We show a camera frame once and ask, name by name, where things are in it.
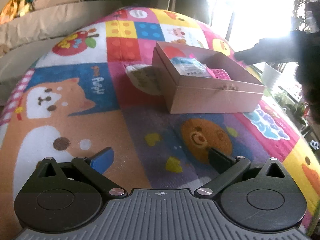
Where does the pink cardboard box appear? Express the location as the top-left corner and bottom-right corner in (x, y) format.
(152, 41), (266, 114)

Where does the yellow plush toy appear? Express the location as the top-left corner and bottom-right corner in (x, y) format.
(0, 0), (28, 23)

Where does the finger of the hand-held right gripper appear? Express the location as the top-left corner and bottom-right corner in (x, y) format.
(234, 37), (300, 64)

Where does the red plastic disc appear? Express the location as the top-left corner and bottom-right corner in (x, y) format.
(164, 46), (187, 58)

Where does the blue white tissue packet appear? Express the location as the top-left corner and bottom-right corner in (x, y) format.
(170, 56), (208, 77)

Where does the colourful cartoon play mat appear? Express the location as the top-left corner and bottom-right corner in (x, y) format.
(0, 6), (320, 235)

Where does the person's right hand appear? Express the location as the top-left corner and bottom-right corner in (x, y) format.
(294, 64), (320, 120)

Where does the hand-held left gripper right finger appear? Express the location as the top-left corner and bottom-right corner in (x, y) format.
(194, 147), (288, 198)

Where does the pink plastic basket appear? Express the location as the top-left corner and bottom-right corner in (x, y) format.
(189, 52), (230, 80)

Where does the green potted plant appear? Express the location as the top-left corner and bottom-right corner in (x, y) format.
(274, 90), (308, 128)

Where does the beige bed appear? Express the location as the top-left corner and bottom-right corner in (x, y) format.
(0, 0), (130, 95)

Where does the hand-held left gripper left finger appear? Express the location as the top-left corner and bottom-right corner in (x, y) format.
(35, 146), (127, 198)

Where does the white plant pot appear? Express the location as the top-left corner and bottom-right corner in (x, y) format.
(262, 62), (282, 90)

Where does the white knitted pouch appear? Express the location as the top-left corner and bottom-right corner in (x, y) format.
(125, 64), (164, 96)

